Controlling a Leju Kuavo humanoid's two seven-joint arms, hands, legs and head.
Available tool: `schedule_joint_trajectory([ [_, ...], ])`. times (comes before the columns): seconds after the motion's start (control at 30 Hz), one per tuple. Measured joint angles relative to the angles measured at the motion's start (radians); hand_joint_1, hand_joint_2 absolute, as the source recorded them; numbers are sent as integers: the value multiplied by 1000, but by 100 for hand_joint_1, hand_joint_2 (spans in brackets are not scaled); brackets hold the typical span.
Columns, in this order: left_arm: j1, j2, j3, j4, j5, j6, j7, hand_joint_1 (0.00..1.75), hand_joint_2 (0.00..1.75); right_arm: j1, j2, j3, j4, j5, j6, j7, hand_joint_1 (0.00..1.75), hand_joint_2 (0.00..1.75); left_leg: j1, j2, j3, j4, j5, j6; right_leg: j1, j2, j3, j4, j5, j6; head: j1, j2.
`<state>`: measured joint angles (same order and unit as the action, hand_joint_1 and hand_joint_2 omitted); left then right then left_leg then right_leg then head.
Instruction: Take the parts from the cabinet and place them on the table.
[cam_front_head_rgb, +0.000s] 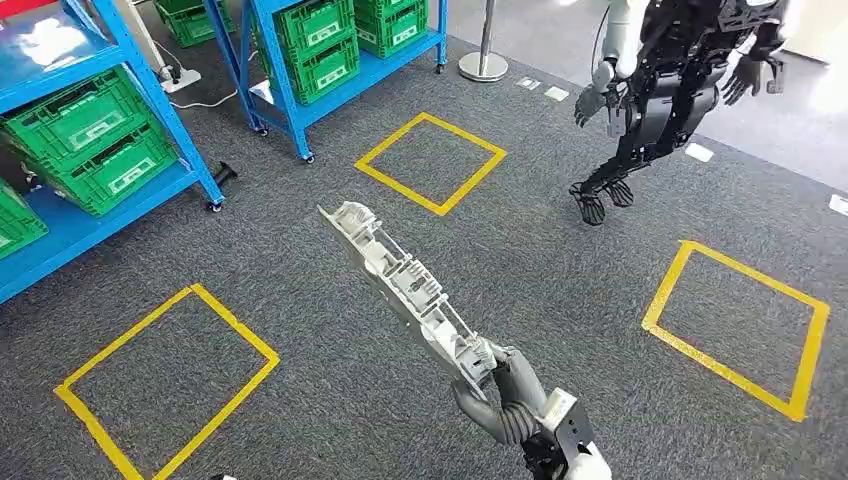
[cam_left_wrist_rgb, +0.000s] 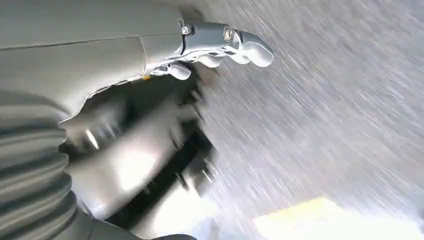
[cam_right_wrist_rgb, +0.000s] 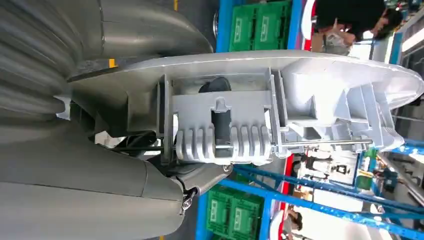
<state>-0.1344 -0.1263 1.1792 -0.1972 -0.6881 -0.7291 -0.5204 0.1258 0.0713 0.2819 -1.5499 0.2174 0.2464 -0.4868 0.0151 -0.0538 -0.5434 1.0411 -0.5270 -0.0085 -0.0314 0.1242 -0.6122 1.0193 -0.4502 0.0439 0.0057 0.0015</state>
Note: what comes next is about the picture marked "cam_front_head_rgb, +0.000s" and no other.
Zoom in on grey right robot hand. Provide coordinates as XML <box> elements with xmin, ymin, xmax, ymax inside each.
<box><xmin>452</xmin><ymin>343</ymin><xmax>552</xmax><ymax>446</ymax></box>

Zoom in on silver wheel hubcap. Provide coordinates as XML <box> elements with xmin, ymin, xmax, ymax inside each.
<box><xmin>316</xmin><ymin>200</ymin><xmax>499</xmax><ymax>403</ymax></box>

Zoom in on yellow floor tape square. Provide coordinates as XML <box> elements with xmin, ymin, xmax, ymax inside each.
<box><xmin>54</xmin><ymin>283</ymin><xmax>282</xmax><ymax>480</ymax></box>
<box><xmin>641</xmin><ymin>239</ymin><xmax>831</xmax><ymax>424</ymax></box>
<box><xmin>352</xmin><ymin>111</ymin><xmax>508</xmax><ymax>218</ymax></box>

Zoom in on black and white humanoid robot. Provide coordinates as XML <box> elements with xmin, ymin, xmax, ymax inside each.
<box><xmin>570</xmin><ymin>0</ymin><xmax>791</xmax><ymax>228</ymax></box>

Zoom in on blue metal shelf rack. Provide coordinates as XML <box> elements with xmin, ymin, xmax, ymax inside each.
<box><xmin>0</xmin><ymin>0</ymin><xmax>227</xmax><ymax>306</ymax></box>
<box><xmin>201</xmin><ymin>0</ymin><xmax>450</xmax><ymax>164</ymax></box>

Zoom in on green plastic crate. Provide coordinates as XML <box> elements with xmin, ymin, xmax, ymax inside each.
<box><xmin>290</xmin><ymin>36</ymin><xmax>362</xmax><ymax>106</ymax></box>
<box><xmin>153</xmin><ymin>0</ymin><xmax>236</xmax><ymax>49</ymax></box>
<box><xmin>0</xmin><ymin>177</ymin><xmax>51</xmax><ymax>261</ymax></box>
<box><xmin>352</xmin><ymin>0</ymin><xmax>431</xmax><ymax>60</ymax></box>
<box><xmin>36</xmin><ymin>119</ymin><xmax>180</xmax><ymax>219</ymax></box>
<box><xmin>272</xmin><ymin>0</ymin><xmax>358</xmax><ymax>64</ymax></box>
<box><xmin>0</xmin><ymin>64</ymin><xmax>152</xmax><ymax>175</ymax></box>

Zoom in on white stand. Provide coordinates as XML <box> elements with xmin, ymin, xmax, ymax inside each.
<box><xmin>112</xmin><ymin>0</ymin><xmax>203</xmax><ymax>95</ymax></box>

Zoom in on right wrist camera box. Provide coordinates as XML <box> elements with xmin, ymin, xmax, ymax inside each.
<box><xmin>537</xmin><ymin>388</ymin><xmax>596</xmax><ymax>460</ymax></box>

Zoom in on steel stanchion post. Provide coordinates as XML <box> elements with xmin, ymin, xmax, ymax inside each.
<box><xmin>457</xmin><ymin>0</ymin><xmax>510</xmax><ymax>83</ymax></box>

